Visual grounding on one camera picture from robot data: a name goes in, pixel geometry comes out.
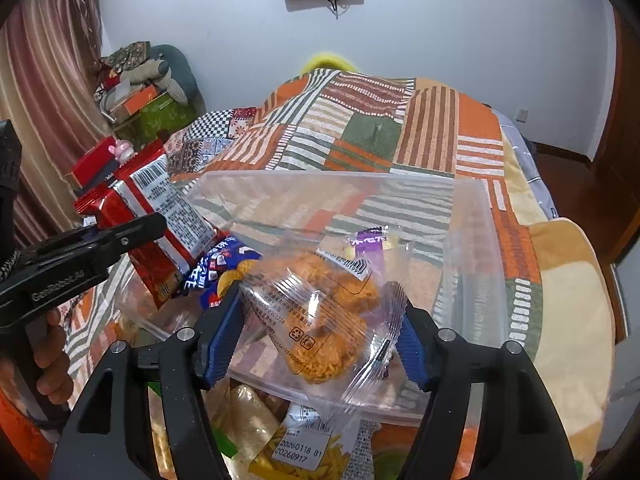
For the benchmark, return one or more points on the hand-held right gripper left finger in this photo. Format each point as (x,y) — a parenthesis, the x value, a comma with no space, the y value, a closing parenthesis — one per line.
(226,332)

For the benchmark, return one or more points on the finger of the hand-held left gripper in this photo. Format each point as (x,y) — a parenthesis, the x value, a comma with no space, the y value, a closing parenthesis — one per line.
(120,235)

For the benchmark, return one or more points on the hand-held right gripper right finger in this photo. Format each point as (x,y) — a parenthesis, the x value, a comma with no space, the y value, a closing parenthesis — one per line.
(413,352)

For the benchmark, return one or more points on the red snack packet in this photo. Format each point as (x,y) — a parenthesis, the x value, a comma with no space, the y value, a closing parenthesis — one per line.
(116,200)

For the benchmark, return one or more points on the clear-wrapped orange snack packet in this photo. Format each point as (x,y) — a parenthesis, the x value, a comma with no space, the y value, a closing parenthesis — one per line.
(325,320)

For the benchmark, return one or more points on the clear plastic container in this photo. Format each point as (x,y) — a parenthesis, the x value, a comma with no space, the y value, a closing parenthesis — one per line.
(450,220)

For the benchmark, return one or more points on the person's left hand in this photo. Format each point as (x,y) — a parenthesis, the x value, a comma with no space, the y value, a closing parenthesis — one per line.
(52,347)

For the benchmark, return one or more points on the blue snack packet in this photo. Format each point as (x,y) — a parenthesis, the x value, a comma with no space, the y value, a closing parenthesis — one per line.
(220,261)

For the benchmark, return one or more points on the red box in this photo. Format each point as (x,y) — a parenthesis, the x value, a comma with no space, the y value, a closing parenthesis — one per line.
(92,165)

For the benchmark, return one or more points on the beige snack packet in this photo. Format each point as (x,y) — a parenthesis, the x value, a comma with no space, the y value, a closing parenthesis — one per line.
(245,410)

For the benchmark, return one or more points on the small pink toy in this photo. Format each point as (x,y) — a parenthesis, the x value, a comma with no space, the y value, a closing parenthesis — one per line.
(123,151)

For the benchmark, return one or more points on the small purple packet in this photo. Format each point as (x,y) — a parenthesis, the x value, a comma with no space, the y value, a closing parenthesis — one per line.
(367,245)

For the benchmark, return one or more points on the green box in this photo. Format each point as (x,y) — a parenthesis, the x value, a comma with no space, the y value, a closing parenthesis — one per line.
(160,120)

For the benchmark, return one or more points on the orange box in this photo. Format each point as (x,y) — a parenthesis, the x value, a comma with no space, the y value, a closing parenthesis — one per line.
(137,100)

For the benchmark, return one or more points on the yellow fries snack packet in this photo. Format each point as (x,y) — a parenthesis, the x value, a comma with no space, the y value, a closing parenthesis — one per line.
(305,455)

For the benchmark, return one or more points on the checkered patchwork cloth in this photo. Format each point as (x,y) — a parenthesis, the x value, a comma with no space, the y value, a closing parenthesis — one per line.
(220,127)

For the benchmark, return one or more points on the striped pink curtain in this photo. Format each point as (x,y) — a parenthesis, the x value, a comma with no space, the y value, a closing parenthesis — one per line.
(45,85)

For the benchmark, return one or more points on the grey stuffed toy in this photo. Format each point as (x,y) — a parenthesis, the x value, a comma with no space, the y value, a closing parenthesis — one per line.
(175,70)

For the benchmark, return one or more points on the patterned cushion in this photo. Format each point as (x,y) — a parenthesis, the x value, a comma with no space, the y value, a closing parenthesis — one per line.
(125,57)

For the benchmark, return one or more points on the grey bed sheet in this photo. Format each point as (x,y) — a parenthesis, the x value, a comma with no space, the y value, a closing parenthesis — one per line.
(535,170)

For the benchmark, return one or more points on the orange striped patchwork quilt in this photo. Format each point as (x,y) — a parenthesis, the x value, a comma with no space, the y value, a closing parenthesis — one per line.
(370,130)

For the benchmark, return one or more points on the yellow round object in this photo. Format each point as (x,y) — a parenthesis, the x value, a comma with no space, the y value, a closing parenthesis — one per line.
(327,60)

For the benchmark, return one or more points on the brown wooden door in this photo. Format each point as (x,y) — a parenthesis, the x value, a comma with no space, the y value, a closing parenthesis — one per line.
(622,160)

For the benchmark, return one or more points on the white wall outlet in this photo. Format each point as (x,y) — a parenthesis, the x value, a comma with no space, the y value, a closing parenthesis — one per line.
(521,115)

